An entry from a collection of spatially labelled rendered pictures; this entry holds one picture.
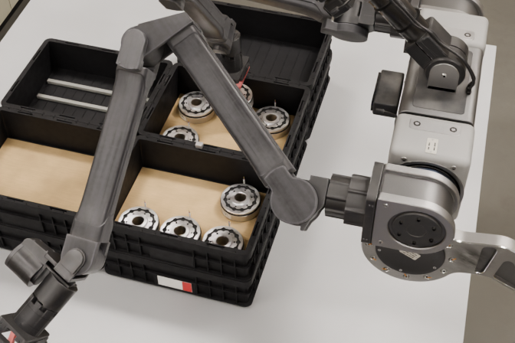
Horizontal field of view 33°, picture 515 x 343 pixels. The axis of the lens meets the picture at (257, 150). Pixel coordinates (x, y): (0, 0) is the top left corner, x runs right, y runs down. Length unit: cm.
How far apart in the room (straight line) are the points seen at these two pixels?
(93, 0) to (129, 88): 165
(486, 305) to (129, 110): 190
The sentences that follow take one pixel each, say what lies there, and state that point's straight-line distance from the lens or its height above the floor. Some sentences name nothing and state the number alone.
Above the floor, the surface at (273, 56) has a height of 83.
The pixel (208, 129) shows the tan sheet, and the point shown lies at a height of 83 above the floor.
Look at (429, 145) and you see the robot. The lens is 144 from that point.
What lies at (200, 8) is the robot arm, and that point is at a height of 136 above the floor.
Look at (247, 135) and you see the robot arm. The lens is 146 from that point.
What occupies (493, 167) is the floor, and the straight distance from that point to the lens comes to 356.
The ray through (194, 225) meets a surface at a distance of 217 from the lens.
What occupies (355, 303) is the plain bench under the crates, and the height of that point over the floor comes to 70.
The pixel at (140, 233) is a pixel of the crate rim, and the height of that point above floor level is 92.
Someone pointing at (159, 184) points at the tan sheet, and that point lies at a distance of 230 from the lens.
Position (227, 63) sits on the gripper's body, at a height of 106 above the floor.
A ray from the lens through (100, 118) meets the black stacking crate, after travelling 250.
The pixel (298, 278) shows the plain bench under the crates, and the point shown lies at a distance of 226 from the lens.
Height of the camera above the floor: 255
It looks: 47 degrees down
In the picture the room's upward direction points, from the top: 1 degrees counter-clockwise
